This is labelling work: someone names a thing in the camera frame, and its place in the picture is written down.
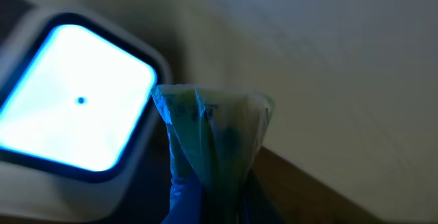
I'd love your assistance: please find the small teal snack box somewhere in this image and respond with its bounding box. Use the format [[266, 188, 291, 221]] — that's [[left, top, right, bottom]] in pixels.
[[151, 84, 275, 223]]

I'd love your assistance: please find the white barcode scanner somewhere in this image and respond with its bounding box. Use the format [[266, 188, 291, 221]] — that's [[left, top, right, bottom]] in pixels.
[[1, 8, 172, 223]]

